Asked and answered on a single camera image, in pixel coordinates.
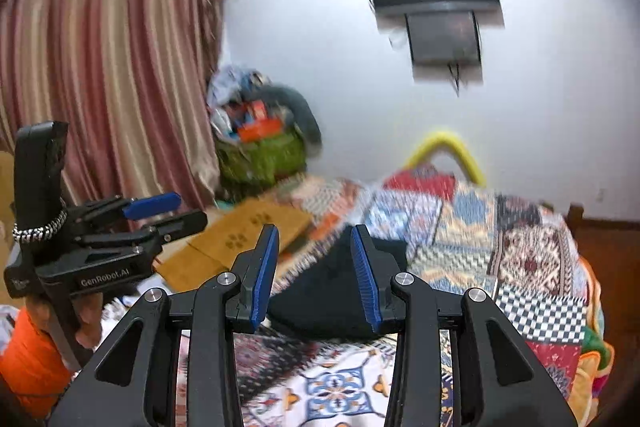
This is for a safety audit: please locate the left hand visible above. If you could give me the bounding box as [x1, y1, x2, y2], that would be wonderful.
[25, 294, 103, 349]

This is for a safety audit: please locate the dark green neck pillow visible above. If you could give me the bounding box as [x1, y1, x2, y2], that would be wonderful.
[242, 83, 322, 148]

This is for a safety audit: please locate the orange striped patterned blanket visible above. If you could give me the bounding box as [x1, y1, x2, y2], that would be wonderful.
[260, 173, 370, 273]

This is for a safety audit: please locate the pink striped curtain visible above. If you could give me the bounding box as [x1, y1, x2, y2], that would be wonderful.
[1, 0, 222, 208]

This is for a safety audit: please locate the yellow curved bed rail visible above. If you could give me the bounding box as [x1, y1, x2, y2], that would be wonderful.
[404, 130, 487, 187]

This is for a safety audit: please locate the folded dark teal garment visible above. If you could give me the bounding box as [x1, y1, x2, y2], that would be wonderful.
[267, 225, 392, 341]

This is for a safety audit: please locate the green patterned storage bag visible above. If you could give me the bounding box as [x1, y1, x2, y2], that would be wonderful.
[215, 131, 306, 197]

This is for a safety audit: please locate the patchwork patterned bedspread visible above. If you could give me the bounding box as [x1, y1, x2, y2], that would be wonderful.
[235, 166, 614, 426]

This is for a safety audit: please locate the orange box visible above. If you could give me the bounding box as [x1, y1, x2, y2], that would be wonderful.
[238, 118, 283, 143]

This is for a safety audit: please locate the small red box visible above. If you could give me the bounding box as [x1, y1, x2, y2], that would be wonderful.
[248, 100, 269, 121]

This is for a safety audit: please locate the wooden lap desk board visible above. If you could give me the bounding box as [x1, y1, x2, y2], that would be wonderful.
[154, 198, 322, 291]

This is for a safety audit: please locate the orange sleeve forearm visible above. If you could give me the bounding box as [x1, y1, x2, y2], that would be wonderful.
[1, 308, 73, 421]

